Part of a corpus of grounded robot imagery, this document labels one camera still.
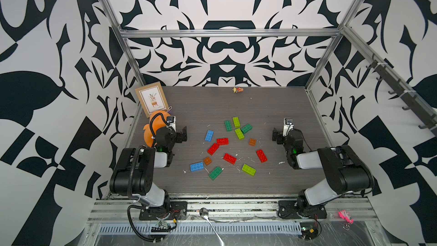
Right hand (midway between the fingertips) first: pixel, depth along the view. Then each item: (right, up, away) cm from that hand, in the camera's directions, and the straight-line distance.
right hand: (283, 125), depth 95 cm
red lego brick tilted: (-39, -12, -4) cm, 40 cm away
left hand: (-60, +1, 0) cm, 60 cm away
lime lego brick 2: (-24, -5, +2) cm, 24 cm away
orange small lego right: (-17, -9, -1) cm, 19 cm away
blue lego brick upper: (-41, -6, +2) cm, 41 cm away
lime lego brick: (-25, +1, +7) cm, 26 cm away
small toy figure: (-23, +22, +21) cm, 38 cm away
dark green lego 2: (-19, -2, +5) cm, 20 cm away
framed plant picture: (-75, +15, +7) cm, 77 cm away
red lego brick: (-30, -16, -7) cm, 35 cm away
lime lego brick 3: (-21, -20, -10) cm, 31 cm away
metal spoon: (-42, -35, -20) cm, 58 cm away
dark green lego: (-30, -1, +5) cm, 30 cm away
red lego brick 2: (-13, -15, -6) cm, 21 cm away
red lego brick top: (-33, -8, -1) cm, 34 cm away
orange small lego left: (-41, -17, -8) cm, 45 cm away
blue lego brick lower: (-46, -19, -9) cm, 51 cm away
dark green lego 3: (-37, -22, -12) cm, 45 cm away
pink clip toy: (+18, -35, -22) cm, 45 cm away
